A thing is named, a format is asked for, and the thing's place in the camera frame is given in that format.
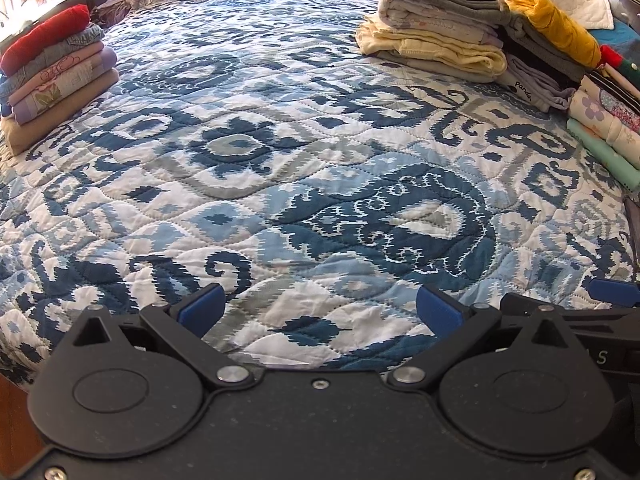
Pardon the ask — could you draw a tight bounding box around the pink printed folded garment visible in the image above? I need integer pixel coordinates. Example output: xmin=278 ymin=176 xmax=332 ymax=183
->
xmin=9 ymin=46 xmax=118 ymax=107

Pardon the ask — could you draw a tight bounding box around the folded denim garment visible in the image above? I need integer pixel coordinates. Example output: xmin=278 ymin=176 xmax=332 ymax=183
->
xmin=0 ymin=25 xmax=106 ymax=105

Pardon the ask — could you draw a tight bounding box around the white floral folded garment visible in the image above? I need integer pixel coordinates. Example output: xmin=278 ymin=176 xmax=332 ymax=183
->
xmin=567 ymin=77 xmax=640 ymax=171

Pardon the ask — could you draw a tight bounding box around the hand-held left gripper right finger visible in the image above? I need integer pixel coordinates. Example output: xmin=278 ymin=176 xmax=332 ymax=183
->
xmin=384 ymin=284 xmax=572 ymax=392

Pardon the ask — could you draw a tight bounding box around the dark grey folded garment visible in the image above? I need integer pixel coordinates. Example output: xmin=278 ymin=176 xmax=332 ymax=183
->
xmin=501 ymin=9 xmax=592 ymax=82

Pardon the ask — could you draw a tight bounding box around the teal cloth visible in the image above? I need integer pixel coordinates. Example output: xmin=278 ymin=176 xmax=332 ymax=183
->
xmin=589 ymin=22 xmax=640 ymax=57

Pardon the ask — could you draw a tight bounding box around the light grey printed garment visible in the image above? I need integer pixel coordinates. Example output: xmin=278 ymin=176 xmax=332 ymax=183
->
xmin=497 ymin=54 xmax=577 ymax=112

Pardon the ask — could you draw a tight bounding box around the white patterned folded garment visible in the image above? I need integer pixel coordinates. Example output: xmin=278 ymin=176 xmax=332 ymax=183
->
xmin=377 ymin=0 xmax=506 ymax=47

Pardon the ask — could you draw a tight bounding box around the cream yellow folded garment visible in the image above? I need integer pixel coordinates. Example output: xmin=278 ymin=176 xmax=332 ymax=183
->
xmin=355 ymin=14 xmax=509 ymax=84

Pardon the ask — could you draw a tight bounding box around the blue white patterned quilt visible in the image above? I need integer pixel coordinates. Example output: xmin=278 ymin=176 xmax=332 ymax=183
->
xmin=0 ymin=0 xmax=640 ymax=391

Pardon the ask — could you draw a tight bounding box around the red green garment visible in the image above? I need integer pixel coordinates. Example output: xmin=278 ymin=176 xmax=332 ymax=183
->
xmin=596 ymin=44 xmax=640 ymax=88

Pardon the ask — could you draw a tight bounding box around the mustard yellow garment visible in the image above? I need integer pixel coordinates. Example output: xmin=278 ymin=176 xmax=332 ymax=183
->
xmin=501 ymin=0 xmax=602 ymax=69

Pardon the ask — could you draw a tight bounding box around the red folded garment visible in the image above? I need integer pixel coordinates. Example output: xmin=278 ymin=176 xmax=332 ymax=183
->
xmin=0 ymin=4 xmax=92 ymax=77

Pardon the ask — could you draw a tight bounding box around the beige folded garment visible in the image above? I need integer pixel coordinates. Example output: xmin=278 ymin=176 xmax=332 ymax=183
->
xmin=0 ymin=67 xmax=122 ymax=157

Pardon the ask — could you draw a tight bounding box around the black striped folded garment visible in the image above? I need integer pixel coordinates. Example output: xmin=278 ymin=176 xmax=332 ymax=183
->
xmin=582 ymin=69 xmax=640 ymax=118

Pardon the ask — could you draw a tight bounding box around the lavender floral folded garment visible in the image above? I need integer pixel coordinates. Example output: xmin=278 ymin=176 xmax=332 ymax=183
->
xmin=11 ymin=62 xmax=120 ymax=127

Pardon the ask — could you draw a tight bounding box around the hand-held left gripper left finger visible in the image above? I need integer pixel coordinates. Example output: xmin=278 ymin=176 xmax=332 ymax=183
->
xmin=73 ymin=283 xmax=257 ymax=392

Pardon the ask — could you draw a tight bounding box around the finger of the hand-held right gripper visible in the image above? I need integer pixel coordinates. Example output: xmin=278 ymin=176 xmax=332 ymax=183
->
xmin=588 ymin=278 xmax=640 ymax=307

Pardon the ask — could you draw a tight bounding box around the mint green folded garment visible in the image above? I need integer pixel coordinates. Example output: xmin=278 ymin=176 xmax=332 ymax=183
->
xmin=565 ymin=117 xmax=640 ymax=192

